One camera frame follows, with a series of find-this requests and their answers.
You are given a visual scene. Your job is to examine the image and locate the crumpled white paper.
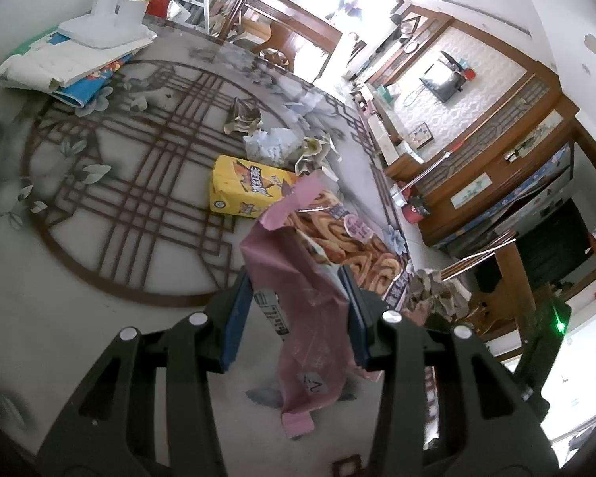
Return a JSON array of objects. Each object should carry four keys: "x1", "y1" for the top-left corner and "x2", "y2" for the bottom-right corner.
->
[{"x1": 243, "y1": 128, "x2": 304, "y2": 165}]

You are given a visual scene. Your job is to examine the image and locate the small framed picture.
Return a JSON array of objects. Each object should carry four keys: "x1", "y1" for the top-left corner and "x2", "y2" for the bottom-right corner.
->
[{"x1": 410, "y1": 123, "x2": 435, "y2": 149}]

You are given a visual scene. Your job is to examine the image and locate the large dark screen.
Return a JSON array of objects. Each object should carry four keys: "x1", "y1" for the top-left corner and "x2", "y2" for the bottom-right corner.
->
[{"x1": 517, "y1": 199, "x2": 594, "y2": 289}]

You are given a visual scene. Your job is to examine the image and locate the low television cabinet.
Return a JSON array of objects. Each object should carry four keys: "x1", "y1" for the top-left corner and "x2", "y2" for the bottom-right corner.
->
[{"x1": 352, "y1": 84, "x2": 423, "y2": 180}]

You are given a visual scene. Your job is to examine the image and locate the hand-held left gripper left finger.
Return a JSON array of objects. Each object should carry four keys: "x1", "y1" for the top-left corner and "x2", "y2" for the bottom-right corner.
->
[{"x1": 37, "y1": 266, "x2": 254, "y2": 477}]

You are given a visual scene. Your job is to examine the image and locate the small crumpled printed paper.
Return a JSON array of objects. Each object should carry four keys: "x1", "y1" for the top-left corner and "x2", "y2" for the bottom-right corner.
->
[{"x1": 295, "y1": 134, "x2": 333, "y2": 177}]

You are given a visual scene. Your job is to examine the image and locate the pile of crumpled paper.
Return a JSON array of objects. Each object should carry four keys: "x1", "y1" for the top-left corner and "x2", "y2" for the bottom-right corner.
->
[{"x1": 407, "y1": 268, "x2": 470, "y2": 329}]

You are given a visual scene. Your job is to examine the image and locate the wooden sideboard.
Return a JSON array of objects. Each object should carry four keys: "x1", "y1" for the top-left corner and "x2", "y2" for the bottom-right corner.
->
[{"x1": 417, "y1": 74, "x2": 582, "y2": 246}]

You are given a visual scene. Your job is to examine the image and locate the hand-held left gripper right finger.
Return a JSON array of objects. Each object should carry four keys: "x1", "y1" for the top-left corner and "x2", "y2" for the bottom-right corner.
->
[{"x1": 341, "y1": 264, "x2": 559, "y2": 477}]

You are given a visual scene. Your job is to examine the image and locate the red bucket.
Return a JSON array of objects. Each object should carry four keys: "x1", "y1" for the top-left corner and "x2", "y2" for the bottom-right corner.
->
[{"x1": 402, "y1": 198, "x2": 430, "y2": 224}]

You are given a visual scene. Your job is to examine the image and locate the crumpled foil wrapper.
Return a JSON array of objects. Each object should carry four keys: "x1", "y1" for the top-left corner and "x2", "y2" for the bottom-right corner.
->
[{"x1": 223, "y1": 97, "x2": 264, "y2": 136}]

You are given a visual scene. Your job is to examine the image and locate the pink snack bag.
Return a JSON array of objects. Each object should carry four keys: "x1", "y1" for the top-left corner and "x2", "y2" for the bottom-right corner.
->
[{"x1": 241, "y1": 169, "x2": 413, "y2": 440}]

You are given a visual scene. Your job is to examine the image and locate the yellow drink carton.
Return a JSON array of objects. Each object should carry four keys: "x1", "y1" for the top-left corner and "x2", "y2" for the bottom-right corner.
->
[{"x1": 209, "y1": 155, "x2": 299, "y2": 219}]

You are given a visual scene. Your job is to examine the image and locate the mop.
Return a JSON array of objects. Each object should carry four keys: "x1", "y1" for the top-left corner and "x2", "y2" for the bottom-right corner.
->
[{"x1": 390, "y1": 142, "x2": 465, "y2": 204}]

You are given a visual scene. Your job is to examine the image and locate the wooden chair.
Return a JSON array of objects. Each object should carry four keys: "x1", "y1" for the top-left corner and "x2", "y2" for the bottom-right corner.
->
[{"x1": 219, "y1": 0, "x2": 343, "y2": 75}]

